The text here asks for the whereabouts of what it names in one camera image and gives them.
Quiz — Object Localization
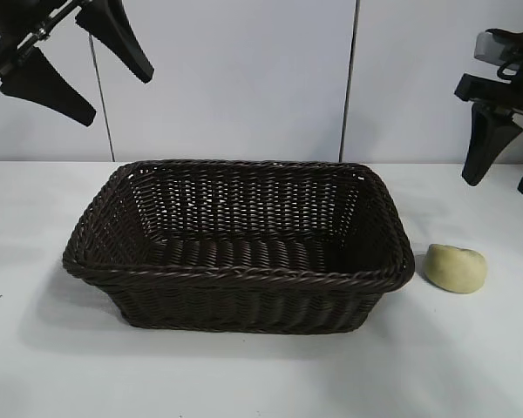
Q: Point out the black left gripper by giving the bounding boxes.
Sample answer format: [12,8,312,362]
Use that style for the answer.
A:
[0,0,154,128]

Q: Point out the pale yellow egg yolk pastry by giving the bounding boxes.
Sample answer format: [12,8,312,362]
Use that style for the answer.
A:
[425,243,488,294]

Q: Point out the dark brown wicker basket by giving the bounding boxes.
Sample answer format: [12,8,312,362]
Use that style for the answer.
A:
[62,158,417,335]

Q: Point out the thin grey vertical rod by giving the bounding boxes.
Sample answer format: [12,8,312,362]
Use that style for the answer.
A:
[339,0,362,163]
[88,34,116,162]

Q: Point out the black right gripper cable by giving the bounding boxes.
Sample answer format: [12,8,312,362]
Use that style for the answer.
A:
[495,46,523,78]

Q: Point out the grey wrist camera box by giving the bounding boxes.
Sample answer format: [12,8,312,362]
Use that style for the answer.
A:
[473,32,506,61]

